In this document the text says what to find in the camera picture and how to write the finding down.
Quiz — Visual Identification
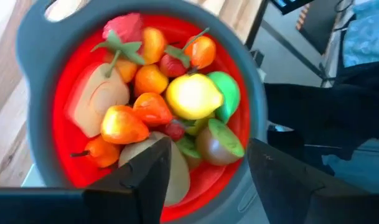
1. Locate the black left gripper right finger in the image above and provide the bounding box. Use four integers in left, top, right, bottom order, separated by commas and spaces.
246, 138, 369, 224

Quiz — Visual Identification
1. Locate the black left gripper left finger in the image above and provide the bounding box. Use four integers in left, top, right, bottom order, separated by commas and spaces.
83, 136, 173, 224

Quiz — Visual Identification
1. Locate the whole brown kiwi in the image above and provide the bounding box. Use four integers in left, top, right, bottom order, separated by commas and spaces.
118, 130, 192, 207

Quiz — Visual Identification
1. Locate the small yellow-red peach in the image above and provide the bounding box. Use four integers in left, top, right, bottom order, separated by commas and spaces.
100, 105, 151, 145

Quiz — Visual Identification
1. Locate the yellow lemon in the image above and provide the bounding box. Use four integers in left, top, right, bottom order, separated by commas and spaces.
165, 73, 225, 121

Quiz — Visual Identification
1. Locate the small green fruit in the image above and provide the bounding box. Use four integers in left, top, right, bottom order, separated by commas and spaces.
207, 70, 241, 124

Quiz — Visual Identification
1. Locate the red collapsible colander bowl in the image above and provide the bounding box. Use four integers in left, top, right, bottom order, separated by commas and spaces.
16, 0, 269, 224

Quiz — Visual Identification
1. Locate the dark grey desk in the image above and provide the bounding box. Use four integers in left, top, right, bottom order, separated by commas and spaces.
296, 0, 344, 56

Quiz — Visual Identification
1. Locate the blue fabric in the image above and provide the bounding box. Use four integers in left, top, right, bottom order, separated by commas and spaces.
343, 0, 379, 68

